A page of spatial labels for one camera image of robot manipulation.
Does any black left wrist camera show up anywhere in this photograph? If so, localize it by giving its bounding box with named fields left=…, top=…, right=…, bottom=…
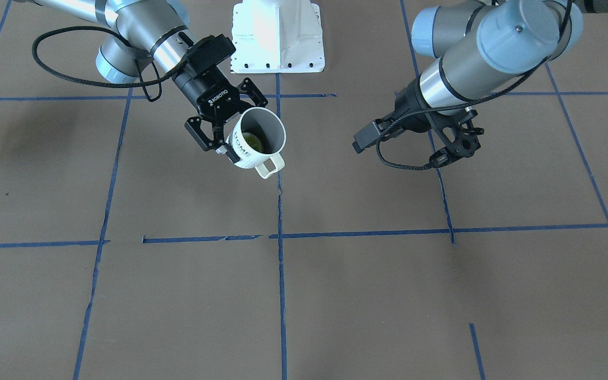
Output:
left=352, top=119, right=393, bottom=154

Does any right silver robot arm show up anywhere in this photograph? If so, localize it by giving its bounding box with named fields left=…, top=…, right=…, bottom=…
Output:
left=32, top=1, right=268, bottom=164

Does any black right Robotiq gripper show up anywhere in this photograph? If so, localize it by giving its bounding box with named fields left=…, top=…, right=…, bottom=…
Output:
left=171, top=68, right=269, bottom=163

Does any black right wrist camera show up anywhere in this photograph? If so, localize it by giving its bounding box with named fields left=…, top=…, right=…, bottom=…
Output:
left=184, top=34, right=236, bottom=79

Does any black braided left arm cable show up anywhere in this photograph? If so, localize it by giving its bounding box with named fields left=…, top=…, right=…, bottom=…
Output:
left=376, top=0, right=574, bottom=171

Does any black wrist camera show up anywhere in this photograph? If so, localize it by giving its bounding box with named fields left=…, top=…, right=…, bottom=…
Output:
left=352, top=119, right=393, bottom=154
left=184, top=34, right=236, bottom=79

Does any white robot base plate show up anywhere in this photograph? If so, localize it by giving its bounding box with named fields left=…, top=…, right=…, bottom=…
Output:
left=230, top=1, right=326, bottom=74

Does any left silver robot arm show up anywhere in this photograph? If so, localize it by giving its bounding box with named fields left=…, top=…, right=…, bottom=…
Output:
left=382, top=1, right=584, bottom=170

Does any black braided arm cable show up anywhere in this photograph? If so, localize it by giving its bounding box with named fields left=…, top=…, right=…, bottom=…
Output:
left=32, top=25, right=188, bottom=103
left=376, top=0, right=574, bottom=171

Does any white ribbed HOME mug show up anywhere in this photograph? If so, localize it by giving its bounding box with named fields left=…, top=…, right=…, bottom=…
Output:
left=219, top=107, right=287, bottom=179

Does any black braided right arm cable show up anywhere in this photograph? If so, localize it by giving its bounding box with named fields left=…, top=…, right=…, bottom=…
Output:
left=32, top=25, right=188, bottom=103

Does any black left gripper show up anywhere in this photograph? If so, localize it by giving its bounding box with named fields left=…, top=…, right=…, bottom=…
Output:
left=392, top=79, right=485, bottom=168

